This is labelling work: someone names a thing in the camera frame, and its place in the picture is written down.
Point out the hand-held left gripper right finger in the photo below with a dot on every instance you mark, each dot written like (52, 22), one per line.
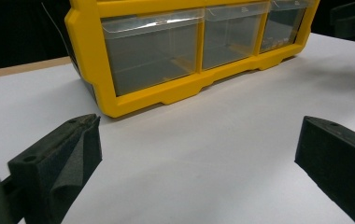
(340, 165)

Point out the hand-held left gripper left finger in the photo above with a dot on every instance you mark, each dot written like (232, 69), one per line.
(62, 161)

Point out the clear plastic drawer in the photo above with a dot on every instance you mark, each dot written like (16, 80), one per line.
(283, 25)

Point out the yellow black drawer organizer cabinet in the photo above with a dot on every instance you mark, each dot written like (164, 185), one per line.
(88, 56)

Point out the set of clear drawers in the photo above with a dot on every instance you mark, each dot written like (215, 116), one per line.
(153, 53)

